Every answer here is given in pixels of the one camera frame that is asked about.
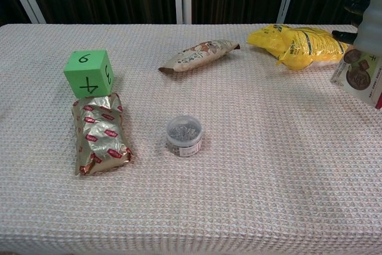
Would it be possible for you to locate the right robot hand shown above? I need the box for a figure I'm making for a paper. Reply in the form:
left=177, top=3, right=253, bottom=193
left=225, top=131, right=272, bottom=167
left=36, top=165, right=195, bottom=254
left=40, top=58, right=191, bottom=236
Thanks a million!
left=332, top=0, right=382, bottom=56

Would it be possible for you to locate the biscuit box red green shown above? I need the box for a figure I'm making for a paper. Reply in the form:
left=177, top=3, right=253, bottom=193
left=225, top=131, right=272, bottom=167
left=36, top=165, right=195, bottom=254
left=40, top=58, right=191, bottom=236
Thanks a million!
left=330, top=48, right=382, bottom=110

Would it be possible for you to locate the yellow snack bag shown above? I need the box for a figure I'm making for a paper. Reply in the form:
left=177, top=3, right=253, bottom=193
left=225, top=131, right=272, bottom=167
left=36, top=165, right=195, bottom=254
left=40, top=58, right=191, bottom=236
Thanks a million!
left=246, top=24, right=350, bottom=71

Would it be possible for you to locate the beige snack bar packet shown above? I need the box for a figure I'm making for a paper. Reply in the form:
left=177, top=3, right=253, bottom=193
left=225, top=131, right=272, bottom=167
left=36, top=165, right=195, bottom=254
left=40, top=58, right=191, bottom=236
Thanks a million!
left=158, top=39, right=241, bottom=73

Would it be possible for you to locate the clear round jar of pins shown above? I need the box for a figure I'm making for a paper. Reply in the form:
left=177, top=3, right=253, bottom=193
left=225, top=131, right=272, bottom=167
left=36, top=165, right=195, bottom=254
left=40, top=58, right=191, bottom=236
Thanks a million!
left=166, top=115, right=203, bottom=158

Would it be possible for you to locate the beige woven tablecloth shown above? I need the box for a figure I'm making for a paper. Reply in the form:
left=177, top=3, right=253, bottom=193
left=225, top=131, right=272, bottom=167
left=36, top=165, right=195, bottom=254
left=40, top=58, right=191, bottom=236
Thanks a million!
left=0, top=23, right=382, bottom=255

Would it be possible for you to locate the green numbered foam cube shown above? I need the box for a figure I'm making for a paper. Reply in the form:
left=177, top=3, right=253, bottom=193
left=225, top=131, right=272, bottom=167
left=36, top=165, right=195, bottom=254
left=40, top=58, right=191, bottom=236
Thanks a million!
left=63, top=49, right=115, bottom=99

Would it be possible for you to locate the gold foil snack pack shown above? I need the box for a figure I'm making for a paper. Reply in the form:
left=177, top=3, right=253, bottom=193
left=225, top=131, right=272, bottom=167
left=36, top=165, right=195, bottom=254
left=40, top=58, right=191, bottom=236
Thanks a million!
left=71, top=93, right=134, bottom=176

